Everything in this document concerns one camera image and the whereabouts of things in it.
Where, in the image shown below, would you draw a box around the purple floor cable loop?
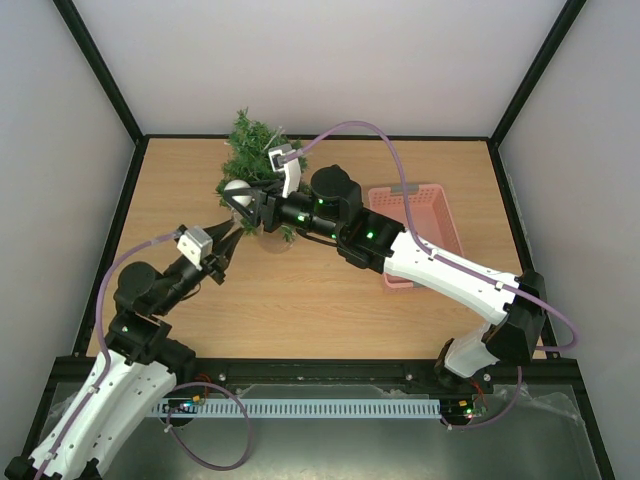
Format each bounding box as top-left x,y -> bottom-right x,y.
162,382 -> 251,471

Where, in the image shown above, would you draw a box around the pink plastic basket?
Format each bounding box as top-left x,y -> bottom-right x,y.
367,182 -> 466,294

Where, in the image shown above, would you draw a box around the clear string lights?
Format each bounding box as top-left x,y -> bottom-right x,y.
222,123 -> 302,182

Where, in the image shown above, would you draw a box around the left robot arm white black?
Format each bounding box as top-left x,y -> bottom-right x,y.
4,220 -> 243,479

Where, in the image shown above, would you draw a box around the small green christmas tree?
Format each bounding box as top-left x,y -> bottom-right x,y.
216,108 -> 302,253

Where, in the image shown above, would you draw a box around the white ball ornament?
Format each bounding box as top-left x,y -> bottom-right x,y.
223,179 -> 252,207

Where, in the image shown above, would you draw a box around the black aluminium rail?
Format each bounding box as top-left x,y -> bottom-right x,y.
45,356 -> 586,395

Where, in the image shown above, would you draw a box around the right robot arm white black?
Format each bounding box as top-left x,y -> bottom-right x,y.
223,165 -> 545,392

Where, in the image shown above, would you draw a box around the light blue cable duct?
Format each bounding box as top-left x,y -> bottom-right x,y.
147,398 -> 441,419

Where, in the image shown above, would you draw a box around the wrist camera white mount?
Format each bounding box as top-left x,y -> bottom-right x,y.
177,226 -> 213,271
268,144 -> 302,198

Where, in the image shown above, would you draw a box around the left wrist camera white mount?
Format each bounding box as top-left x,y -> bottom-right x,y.
177,226 -> 213,271

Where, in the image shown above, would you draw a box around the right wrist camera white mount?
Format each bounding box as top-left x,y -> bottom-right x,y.
268,144 -> 302,198

